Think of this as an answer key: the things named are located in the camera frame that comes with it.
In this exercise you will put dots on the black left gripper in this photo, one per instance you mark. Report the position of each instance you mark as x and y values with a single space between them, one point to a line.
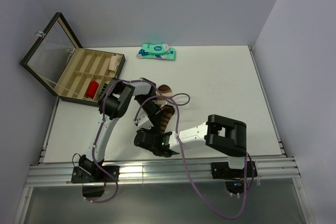
157 118

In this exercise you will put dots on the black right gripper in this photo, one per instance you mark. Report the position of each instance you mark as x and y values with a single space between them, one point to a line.
143 129

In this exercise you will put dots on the brown striped sock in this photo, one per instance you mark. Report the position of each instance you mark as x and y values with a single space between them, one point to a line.
168 110

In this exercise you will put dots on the black white striped sock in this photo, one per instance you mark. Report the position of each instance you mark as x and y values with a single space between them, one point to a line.
103 87

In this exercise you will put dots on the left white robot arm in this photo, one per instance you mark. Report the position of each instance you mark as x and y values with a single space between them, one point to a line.
113 103

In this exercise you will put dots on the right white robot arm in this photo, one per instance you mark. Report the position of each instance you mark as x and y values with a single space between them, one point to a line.
225 135

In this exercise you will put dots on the mint green folded socks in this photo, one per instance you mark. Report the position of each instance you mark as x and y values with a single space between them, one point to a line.
159 51

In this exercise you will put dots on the beige rolled sock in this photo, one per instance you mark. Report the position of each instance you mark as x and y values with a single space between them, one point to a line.
114 63

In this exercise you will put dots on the red rolled sock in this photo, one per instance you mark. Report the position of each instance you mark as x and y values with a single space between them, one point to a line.
92 89

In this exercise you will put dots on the black compartment box with lid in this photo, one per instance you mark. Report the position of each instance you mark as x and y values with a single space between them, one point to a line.
59 62

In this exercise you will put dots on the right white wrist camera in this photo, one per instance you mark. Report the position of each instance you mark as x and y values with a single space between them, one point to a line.
142 121

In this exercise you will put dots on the aluminium mounting rail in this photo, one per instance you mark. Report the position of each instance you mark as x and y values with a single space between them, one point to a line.
165 171

